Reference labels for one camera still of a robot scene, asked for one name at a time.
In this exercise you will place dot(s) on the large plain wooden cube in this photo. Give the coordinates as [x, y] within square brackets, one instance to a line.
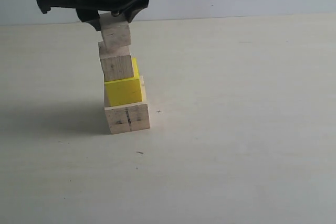
[129, 117]

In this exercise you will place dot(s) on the medium plain wooden cube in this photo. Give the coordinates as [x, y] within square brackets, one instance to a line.
[115, 64]

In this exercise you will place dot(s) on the small plain wooden cube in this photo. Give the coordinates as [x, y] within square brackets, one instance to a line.
[115, 31]

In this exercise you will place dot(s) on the yellow wooden cube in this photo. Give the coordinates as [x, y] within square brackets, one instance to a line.
[125, 91]

